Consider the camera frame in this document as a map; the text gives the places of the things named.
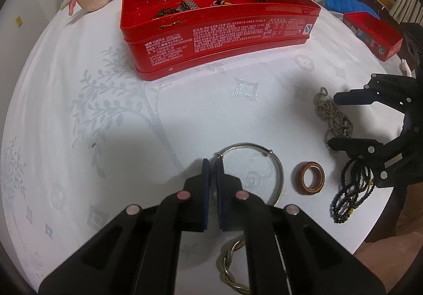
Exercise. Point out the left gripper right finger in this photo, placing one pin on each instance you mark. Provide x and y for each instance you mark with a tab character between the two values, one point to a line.
240	210

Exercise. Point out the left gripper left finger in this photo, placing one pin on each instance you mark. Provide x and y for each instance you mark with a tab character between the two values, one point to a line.
185	210

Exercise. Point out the brown red ring bangle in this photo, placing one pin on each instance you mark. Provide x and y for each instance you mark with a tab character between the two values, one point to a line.
310	178

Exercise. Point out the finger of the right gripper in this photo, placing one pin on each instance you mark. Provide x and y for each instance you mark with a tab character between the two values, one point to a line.
356	97
355	147

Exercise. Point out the black cord gold pendant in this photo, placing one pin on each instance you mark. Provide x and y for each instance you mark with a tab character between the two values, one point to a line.
220	2

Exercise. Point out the twisted silver bangle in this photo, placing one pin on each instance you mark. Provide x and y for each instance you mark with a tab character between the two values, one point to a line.
224	263

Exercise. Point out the right forearm pink sleeve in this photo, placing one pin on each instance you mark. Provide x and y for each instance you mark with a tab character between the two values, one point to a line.
389	258

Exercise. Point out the beige curtain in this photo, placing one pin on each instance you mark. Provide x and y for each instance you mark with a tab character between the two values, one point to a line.
405	10

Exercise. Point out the yellow wall sticker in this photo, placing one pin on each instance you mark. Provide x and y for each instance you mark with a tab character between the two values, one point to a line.
18	21

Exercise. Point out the red tin box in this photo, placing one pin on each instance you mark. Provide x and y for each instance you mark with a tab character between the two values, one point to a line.
164	41

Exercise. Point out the blue knitted cloth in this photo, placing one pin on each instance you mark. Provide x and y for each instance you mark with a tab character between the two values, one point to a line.
348	6

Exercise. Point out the white embroidered tablecloth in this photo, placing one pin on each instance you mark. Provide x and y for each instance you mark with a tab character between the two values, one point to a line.
84	136

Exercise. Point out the red tin lid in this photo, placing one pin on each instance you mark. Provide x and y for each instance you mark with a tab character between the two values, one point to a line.
382	40

